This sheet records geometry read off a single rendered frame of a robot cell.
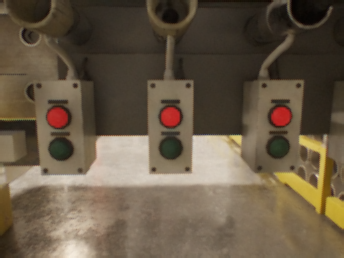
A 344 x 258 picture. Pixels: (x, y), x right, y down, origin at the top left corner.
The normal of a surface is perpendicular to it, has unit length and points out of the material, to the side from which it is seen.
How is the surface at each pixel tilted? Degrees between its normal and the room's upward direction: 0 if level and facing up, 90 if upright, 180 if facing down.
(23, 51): 90
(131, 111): 90
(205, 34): 90
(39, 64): 90
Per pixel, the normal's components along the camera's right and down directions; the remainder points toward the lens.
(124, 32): 0.04, 0.17
